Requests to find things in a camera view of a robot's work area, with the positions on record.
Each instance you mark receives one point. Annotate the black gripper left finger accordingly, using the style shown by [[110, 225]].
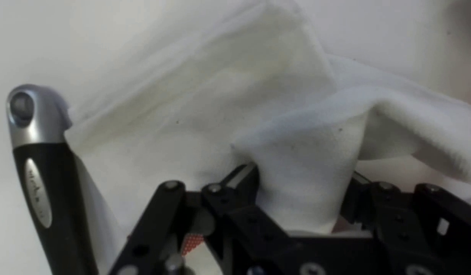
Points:
[[235, 214]]

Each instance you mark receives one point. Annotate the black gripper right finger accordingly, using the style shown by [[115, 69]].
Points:
[[424, 230]]

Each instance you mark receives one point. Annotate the white cloth with red stripes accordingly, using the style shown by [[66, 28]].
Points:
[[245, 101]]

